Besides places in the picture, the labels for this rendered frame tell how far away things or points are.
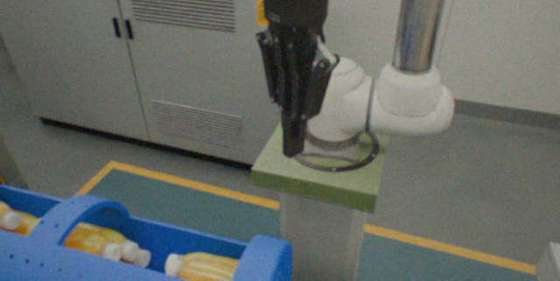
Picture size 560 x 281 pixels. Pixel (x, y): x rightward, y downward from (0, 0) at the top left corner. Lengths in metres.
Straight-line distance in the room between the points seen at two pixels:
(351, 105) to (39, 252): 0.78
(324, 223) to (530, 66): 2.54
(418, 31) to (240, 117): 1.65
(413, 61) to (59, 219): 0.86
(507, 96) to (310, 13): 3.24
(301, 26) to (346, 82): 0.65
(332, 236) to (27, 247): 0.85
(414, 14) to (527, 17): 2.41
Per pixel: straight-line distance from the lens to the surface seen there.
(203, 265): 0.81
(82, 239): 0.92
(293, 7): 0.45
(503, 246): 2.66
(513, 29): 3.41
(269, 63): 0.53
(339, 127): 1.15
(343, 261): 1.43
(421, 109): 1.10
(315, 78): 0.47
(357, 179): 1.14
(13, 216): 1.15
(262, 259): 0.74
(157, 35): 2.53
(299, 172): 1.16
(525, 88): 3.62
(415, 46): 1.04
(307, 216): 1.31
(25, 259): 0.90
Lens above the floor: 1.82
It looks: 34 degrees down
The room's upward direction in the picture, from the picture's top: straight up
